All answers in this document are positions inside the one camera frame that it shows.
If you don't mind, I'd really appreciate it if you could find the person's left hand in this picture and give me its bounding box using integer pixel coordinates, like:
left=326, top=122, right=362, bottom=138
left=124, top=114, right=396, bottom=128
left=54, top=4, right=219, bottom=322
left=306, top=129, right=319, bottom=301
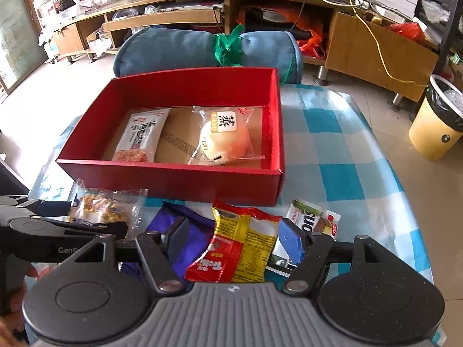
left=0, top=265, right=39, bottom=347

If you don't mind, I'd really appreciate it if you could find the glass door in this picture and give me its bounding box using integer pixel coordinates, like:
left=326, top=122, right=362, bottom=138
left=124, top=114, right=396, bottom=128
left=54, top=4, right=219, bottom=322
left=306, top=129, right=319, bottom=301
left=0, top=0, right=47, bottom=95

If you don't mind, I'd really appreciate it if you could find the blue rolled bolster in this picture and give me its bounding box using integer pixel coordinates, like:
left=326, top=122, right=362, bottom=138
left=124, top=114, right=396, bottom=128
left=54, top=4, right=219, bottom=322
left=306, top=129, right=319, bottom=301
left=112, top=27, right=304, bottom=85

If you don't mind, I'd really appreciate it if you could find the orange plastic bag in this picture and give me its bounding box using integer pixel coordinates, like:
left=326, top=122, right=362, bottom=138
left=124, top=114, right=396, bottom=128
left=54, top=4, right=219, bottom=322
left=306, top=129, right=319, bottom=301
left=289, top=7, right=330, bottom=58

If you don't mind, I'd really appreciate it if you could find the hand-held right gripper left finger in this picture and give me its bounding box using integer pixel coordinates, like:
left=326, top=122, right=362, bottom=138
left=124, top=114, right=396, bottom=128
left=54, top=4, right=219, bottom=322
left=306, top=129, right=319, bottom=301
left=69, top=218, right=191, bottom=296

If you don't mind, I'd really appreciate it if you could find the wooden tv stand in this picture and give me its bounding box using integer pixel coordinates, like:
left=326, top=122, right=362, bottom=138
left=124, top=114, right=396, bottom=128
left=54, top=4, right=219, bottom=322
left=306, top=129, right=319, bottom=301
left=52, top=0, right=440, bottom=104

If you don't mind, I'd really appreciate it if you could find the green ribbon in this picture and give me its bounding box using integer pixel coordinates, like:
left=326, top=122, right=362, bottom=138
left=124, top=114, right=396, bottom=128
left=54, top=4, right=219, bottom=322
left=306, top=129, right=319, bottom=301
left=212, top=23, right=247, bottom=67

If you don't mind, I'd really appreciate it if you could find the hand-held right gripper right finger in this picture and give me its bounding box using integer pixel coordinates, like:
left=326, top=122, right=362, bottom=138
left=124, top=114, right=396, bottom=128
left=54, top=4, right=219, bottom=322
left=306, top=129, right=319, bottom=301
left=277, top=218, right=395, bottom=296

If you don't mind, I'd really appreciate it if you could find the red yellow snack packet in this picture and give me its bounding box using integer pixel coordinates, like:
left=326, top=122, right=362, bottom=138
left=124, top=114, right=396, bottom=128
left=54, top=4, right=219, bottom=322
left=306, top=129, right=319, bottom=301
left=184, top=200, right=283, bottom=284

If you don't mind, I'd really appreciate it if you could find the red cardboard box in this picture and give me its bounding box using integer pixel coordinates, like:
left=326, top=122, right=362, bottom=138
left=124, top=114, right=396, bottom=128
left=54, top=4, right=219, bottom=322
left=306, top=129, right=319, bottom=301
left=55, top=67, right=286, bottom=207

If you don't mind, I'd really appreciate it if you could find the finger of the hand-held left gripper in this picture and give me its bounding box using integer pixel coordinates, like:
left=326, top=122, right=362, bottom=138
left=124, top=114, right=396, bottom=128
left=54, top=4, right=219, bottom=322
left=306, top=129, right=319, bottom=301
left=8, top=216, right=130, bottom=240
left=0, top=194, right=72, bottom=218

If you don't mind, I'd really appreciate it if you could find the green white snack packet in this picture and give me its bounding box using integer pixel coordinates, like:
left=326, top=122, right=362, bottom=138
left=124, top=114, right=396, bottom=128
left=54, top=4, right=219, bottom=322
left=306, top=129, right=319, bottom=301
left=266, top=198, right=324, bottom=279

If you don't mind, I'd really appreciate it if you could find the yellow cable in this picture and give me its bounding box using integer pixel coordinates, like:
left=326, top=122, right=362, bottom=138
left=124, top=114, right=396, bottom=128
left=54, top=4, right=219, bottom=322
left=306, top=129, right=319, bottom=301
left=289, top=0, right=429, bottom=87

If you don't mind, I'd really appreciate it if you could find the clear bun packet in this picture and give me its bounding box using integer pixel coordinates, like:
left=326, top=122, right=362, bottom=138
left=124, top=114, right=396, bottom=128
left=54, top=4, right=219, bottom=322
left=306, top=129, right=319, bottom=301
left=187, top=106, right=266, bottom=167

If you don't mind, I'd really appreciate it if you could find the small red white packet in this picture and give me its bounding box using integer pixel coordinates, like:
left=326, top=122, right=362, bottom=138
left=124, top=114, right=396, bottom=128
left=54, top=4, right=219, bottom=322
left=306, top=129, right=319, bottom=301
left=313, top=210, right=341, bottom=241

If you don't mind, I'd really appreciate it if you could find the purple snack packet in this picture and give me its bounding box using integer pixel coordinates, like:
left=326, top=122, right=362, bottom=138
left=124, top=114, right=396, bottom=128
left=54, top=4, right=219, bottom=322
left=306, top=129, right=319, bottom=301
left=121, top=201, right=216, bottom=286

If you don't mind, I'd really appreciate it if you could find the blue checked tablecloth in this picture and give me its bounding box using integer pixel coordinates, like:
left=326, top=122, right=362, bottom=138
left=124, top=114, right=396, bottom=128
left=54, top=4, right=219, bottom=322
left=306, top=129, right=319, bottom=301
left=27, top=83, right=435, bottom=347

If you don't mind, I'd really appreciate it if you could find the black shelf rack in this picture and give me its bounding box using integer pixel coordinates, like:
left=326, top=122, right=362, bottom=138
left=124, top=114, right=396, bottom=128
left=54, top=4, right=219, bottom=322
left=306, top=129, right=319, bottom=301
left=412, top=0, right=463, bottom=80

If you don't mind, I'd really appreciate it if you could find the clear yellow snack packet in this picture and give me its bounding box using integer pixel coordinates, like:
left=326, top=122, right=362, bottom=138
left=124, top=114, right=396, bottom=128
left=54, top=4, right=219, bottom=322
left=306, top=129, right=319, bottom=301
left=67, top=179, right=149, bottom=241

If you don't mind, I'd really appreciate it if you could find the yellow trash bin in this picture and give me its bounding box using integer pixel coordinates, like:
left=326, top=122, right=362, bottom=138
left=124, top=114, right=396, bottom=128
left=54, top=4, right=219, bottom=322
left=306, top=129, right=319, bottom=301
left=409, top=74, right=463, bottom=162

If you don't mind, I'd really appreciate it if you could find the dark furniture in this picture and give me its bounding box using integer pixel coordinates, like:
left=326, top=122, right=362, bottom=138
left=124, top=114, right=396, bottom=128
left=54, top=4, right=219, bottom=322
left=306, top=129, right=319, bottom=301
left=0, top=159, right=30, bottom=196

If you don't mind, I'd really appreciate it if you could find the red plastic bag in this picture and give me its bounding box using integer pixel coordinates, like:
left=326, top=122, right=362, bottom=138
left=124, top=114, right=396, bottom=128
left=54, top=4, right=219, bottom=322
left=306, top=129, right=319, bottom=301
left=385, top=22, right=425, bottom=44

